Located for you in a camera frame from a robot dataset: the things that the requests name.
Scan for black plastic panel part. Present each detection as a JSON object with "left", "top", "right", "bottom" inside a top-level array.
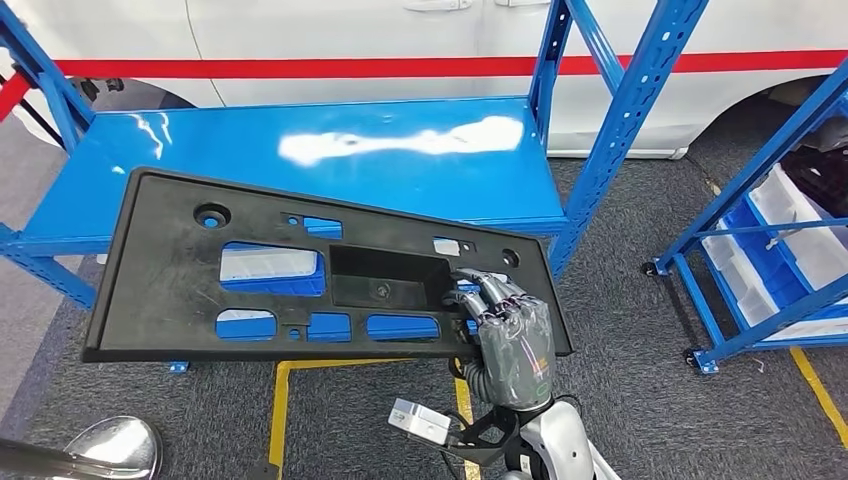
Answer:
[{"left": 81, "top": 166, "right": 574, "bottom": 364}]

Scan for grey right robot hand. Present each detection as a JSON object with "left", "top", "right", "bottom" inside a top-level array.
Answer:
[{"left": 442, "top": 268, "right": 558, "bottom": 412}]

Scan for large clear plastic bin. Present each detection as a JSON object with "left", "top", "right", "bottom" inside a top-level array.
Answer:
[{"left": 220, "top": 246, "right": 319, "bottom": 283}]

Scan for yellow floor tape square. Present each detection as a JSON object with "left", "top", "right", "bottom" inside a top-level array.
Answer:
[
  {"left": 790, "top": 347, "right": 848, "bottom": 450},
  {"left": 268, "top": 359, "right": 482, "bottom": 480}
]

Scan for white car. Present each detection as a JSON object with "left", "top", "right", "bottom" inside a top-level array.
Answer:
[{"left": 0, "top": 0, "right": 848, "bottom": 160}]

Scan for white plastic bin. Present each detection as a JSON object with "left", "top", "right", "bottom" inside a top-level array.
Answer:
[{"left": 700, "top": 228, "right": 848, "bottom": 342}]

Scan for black parts in bin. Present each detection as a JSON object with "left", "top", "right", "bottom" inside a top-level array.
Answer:
[{"left": 780, "top": 144, "right": 848, "bottom": 220}]

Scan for blue metal shelf rack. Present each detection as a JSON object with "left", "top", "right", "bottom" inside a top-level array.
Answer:
[{"left": 0, "top": 0, "right": 710, "bottom": 376}]

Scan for blue plastic bin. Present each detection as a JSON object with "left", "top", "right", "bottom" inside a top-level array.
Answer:
[{"left": 720, "top": 195, "right": 817, "bottom": 313}]

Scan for blue wheeled rack with bins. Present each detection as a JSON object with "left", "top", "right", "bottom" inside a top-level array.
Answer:
[{"left": 641, "top": 59, "right": 848, "bottom": 376}]

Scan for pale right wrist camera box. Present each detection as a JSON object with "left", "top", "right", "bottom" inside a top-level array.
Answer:
[{"left": 388, "top": 398, "right": 452, "bottom": 446}]

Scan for red barrier tape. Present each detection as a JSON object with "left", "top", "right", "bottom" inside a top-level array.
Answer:
[{"left": 0, "top": 50, "right": 848, "bottom": 124}]

